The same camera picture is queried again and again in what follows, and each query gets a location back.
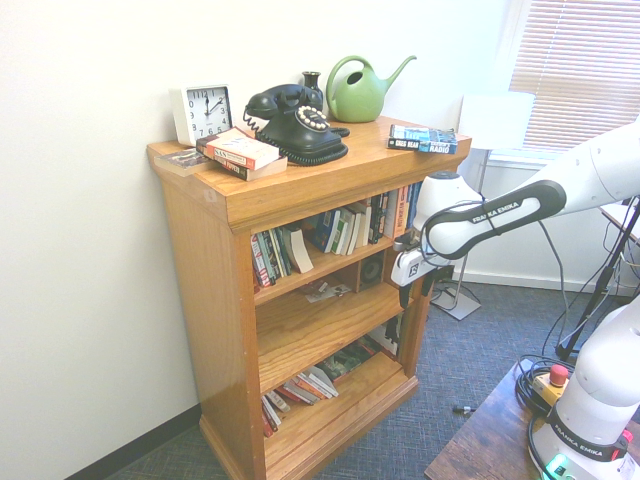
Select light wooden board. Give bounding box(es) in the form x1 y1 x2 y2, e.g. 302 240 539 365
599 202 640 232

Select black spine book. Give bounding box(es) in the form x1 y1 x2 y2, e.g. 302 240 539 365
367 194 391 245

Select grey hanging cable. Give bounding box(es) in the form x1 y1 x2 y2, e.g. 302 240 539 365
537 219 581 351

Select small round black speaker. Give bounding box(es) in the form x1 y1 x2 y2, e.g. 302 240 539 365
360 255 385 286

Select wooden bookshelf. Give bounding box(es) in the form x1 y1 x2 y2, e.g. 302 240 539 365
146 114 473 480

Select orange book stack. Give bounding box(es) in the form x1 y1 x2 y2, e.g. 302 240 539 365
195 134 289 182

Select white square clock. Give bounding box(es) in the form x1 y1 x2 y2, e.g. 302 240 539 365
168 83 235 148

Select small black vase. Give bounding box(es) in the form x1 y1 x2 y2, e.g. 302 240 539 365
301 70 325 109

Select black coiled cable bundle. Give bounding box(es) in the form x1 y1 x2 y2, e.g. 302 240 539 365
514 354 557 416

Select black vintage rotary telephone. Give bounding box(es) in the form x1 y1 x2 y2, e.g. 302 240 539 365
243 83 351 167

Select leaning book with beige pages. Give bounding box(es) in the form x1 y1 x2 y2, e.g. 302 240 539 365
287 227 316 275

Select white book with red marks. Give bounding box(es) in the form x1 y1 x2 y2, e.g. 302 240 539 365
302 365 341 399

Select green cover book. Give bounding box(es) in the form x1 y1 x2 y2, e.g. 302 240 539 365
319 339 381 384

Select white floor lamp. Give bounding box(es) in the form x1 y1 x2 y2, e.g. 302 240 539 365
429 92 537 321

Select black and white picture book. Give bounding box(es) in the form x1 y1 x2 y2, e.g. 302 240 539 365
372 314 406 359

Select thin dark camera cable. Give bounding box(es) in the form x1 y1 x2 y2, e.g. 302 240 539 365
419 197 506 264

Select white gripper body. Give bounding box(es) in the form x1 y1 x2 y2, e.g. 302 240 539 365
391 248 442 289

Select blue spine books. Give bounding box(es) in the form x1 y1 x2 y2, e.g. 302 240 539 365
404 182 426 231

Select loose papers on shelf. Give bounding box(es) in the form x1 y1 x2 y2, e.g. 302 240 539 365
304 280 354 305

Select rustic brown wooden table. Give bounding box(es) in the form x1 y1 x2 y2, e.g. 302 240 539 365
423 357 640 480

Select black tripod stand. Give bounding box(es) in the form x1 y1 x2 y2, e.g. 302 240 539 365
554 197 640 359

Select blue Darwin's Radio paperback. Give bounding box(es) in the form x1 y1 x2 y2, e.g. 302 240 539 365
386 123 460 155

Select window blinds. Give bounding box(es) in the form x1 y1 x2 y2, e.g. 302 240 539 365
508 0 640 151

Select green plastic watering can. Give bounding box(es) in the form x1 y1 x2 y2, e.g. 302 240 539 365
325 54 418 124

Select salmon orange spine book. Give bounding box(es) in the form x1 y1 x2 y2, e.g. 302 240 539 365
387 188 410 240

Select orange and white paperback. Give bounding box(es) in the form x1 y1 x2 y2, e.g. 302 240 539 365
204 126 281 171

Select dark brown paperback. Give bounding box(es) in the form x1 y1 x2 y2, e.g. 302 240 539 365
153 148 214 178

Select red and white spine book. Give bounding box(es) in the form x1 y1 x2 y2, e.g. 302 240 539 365
250 233 272 288

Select green and white book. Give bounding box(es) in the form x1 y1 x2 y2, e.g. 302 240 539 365
330 207 357 256

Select red emergency stop button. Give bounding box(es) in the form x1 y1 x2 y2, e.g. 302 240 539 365
532 364 571 409

